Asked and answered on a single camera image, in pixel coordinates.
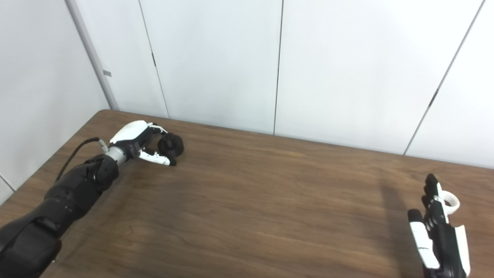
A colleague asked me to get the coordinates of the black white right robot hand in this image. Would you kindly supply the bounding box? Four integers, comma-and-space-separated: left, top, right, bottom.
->
408, 173, 471, 278

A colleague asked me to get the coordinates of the round black part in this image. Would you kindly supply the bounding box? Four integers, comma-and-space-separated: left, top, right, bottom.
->
157, 133, 185, 158

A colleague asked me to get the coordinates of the white ring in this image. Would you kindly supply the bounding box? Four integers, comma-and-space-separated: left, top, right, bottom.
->
441, 191, 461, 215

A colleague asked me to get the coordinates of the grey wall corner post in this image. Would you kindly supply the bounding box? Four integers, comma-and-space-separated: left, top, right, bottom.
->
65, 0, 119, 110

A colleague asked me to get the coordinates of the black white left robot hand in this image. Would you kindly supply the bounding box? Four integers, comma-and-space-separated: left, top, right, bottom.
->
109, 120, 178, 166

